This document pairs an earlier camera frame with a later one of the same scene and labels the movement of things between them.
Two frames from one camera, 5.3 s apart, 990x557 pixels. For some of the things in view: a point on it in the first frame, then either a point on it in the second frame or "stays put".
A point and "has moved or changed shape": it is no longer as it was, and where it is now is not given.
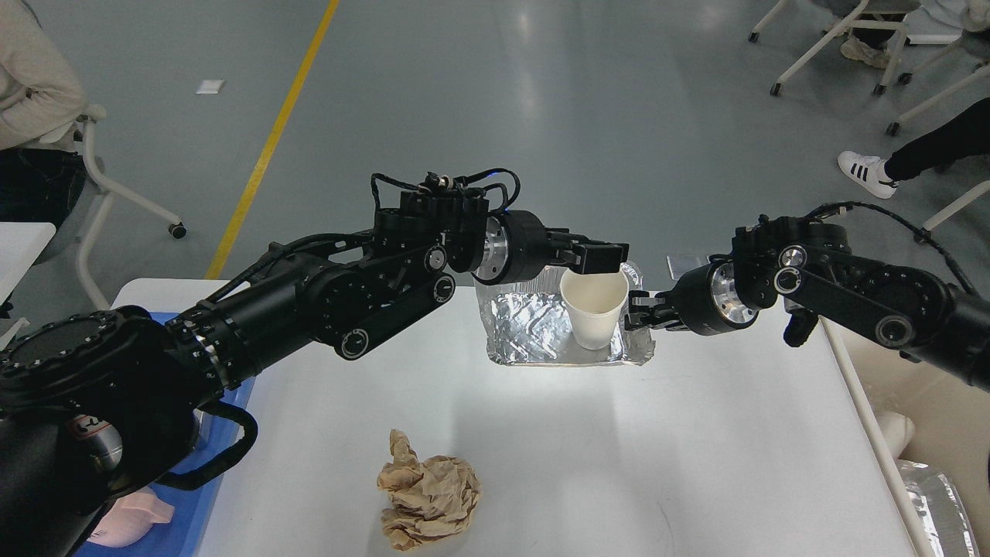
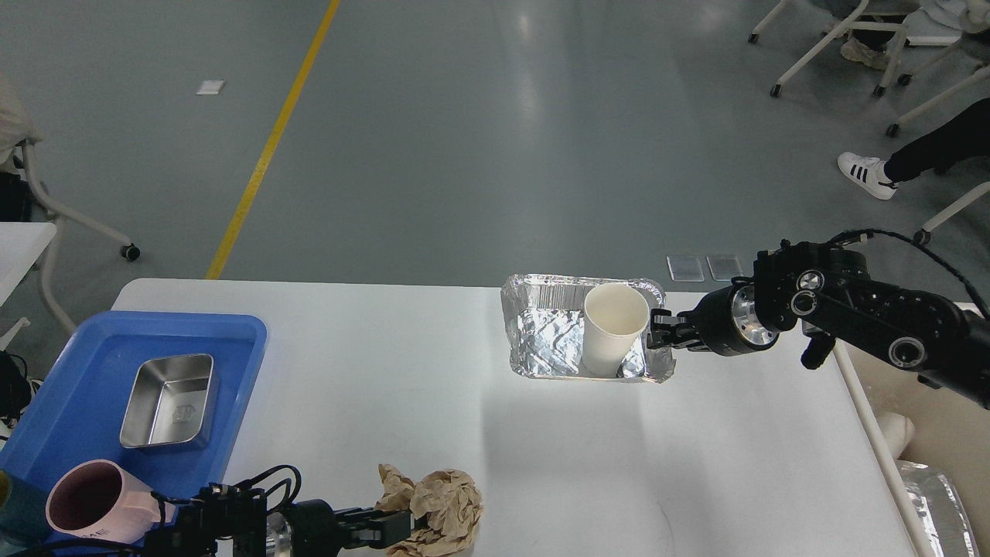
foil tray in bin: [941, 509] stays put
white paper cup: [595, 301] has moved or changed shape
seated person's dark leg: [964, 137] stays put
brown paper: [430, 498] has moved or changed shape
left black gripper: [517, 251] to [317, 530]
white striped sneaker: [868, 171] stays put
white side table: [20, 244] stays put
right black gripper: [706, 299] to [728, 321]
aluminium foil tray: [527, 323] has moved or changed shape
